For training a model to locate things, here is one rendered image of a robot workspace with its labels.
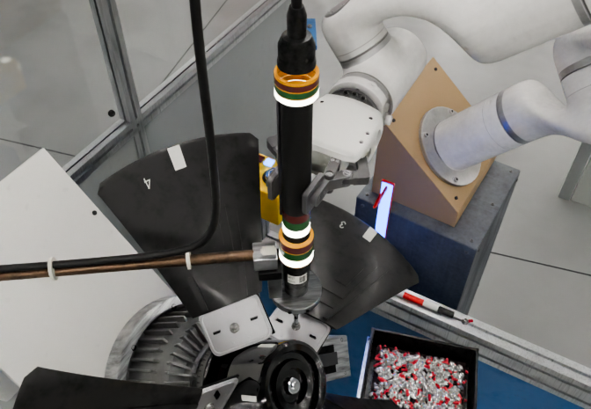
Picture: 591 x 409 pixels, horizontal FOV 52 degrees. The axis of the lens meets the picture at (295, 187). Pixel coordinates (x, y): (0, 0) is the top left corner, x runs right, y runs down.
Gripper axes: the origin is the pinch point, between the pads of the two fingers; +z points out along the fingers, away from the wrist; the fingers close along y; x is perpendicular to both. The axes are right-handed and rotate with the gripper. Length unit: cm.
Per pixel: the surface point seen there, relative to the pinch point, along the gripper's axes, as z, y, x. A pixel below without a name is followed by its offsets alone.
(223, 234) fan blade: 0.5, 10.8, -14.0
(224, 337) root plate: 8.7, 6.3, -24.8
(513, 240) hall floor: -144, -24, -148
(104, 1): -42, 70, -16
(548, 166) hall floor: -197, -27, -148
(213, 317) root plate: 7.7, 8.6, -22.9
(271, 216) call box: -31, 23, -48
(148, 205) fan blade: 3.3, 20.8, -10.8
